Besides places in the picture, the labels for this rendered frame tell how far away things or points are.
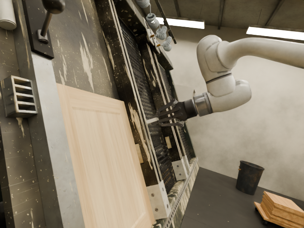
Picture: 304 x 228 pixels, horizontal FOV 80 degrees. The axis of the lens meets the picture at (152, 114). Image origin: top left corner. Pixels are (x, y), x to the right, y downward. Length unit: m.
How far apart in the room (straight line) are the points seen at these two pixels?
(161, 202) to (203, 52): 0.59
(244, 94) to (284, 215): 3.10
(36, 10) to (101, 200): 0.47
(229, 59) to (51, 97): 0.56
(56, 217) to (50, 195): 0.04
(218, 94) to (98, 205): 0.53
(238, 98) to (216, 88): 0.09
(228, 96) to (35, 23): 0.61
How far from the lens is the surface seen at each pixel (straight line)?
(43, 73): 0.45
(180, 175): 1.27
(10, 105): 0.40
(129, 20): 1.36
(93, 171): 0.51
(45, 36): 0.48
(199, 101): 0.72
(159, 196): 0.76
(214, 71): 0.71
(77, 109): 0.52
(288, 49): 0.62
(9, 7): 0.51
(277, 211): 3.65
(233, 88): 0.72
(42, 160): 0.41
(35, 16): 0.52
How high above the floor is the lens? 1.30
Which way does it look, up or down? 1 degrees down
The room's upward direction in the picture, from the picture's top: 15 degrees clockwise
